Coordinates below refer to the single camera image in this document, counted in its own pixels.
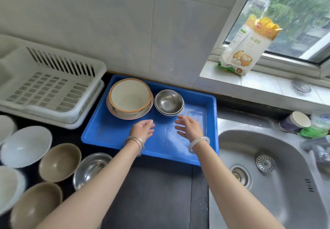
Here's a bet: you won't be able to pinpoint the person's left hand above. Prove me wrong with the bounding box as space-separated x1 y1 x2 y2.
129 119 155 144

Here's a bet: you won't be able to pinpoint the person's right hand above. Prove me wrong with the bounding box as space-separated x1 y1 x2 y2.
175 115 205 143

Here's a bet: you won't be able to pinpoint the pink rimmed elephant plate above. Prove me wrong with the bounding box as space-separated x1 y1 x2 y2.
106 92 154 120

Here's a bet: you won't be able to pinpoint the blue plastic tray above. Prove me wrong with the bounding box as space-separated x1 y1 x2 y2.
81 75 220 167

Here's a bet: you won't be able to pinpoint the orange rimmed cream bowl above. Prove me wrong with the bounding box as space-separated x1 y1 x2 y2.
108 78 153 113

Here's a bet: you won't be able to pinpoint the white drip tray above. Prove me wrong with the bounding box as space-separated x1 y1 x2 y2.
0 79 105 130

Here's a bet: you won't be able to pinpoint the tan bowl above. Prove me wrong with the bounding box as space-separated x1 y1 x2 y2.
10 182 63 229
38 143 82 183

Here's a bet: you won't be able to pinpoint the plain white bowl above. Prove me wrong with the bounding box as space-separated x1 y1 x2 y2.
0 126 53 169
0 114 17 145

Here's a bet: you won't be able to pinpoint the white plastic dish rack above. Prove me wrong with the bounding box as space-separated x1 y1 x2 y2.
0 35 107 124

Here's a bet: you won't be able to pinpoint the large white bowl black print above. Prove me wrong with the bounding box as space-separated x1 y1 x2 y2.
0 165 27 216

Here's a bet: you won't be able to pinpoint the person's right forearm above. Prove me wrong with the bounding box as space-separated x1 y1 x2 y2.
192 140 284 229

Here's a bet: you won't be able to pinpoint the person's left forearm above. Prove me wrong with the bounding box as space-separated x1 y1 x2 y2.
35 142 142 229

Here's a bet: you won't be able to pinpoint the black countertop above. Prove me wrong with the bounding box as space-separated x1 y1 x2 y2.
0 71 296 229

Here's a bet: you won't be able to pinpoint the silver wrist bangles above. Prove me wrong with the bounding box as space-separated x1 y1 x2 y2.
124 136 145 157

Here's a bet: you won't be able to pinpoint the white jade bangle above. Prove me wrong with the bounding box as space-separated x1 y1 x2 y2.
188 136 211 155

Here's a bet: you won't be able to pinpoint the round metal sink strainer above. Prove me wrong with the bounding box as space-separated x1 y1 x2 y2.
255 155 276 173

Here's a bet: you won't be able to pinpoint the white tiled windowsill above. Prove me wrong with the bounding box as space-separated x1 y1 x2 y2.
200 61 330 115

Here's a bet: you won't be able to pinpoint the white yellow flour bag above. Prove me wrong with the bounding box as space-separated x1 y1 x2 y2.
218 14 283 76

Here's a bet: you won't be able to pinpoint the purple white paper cup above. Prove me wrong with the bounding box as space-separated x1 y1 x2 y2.
279 111 311 134

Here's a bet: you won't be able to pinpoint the steel wool scrubber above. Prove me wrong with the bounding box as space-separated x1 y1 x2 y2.
291 78 312 94

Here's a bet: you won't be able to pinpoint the stainless steel sink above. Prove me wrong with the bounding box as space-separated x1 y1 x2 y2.
209 118 330 229

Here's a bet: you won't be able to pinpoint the green plastic container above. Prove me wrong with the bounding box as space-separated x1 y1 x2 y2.
299 115 330 139

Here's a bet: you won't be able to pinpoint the grey metal faucet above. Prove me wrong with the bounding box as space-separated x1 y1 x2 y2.
300 136 330 164

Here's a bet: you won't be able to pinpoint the grey window frame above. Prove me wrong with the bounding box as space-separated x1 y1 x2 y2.
210 0 330 80

